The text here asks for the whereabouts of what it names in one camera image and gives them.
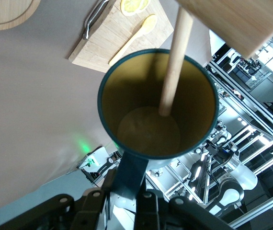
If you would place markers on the brown table mat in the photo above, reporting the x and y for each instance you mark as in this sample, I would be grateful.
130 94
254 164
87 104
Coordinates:
31 95

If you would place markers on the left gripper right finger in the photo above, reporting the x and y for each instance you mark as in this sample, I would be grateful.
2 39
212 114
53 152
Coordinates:
155 213

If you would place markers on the wooden cutting board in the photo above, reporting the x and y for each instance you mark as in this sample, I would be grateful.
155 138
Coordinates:
107 48

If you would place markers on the lemon slice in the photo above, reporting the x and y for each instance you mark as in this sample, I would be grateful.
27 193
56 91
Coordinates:
129 7
144 3

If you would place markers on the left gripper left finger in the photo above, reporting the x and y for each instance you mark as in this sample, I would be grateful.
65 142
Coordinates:
83 210

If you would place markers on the wooden cup rack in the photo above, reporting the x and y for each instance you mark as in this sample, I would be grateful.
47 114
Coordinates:
234 21

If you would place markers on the yellow plastic fork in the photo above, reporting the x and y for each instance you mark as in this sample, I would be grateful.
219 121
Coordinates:
148 24

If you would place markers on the dark teal cup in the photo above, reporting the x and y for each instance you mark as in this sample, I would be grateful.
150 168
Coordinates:
194 83

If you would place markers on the aluminium lab shelving frame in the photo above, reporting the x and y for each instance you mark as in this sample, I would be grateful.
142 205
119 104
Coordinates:
258 110

